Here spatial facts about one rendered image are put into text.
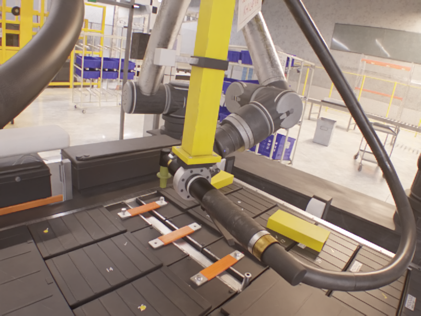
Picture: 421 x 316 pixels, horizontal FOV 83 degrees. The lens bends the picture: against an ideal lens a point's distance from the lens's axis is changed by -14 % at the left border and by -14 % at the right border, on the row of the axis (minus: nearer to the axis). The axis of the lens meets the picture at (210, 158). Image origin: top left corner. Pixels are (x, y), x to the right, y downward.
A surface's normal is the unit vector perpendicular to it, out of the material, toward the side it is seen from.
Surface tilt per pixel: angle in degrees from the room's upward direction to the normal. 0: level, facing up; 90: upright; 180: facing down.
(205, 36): 90
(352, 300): 0
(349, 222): 90
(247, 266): 0
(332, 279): 43
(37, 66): 64
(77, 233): 0
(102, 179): 90
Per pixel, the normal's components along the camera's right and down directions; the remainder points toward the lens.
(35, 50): 0.46, -0.54
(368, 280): 0.14, -0.35
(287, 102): 0.44, 0.26
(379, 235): -0.61, 0.18
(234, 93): -0.86, 0.05
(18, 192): 0.72, 0.33
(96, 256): 0.15, -0.93
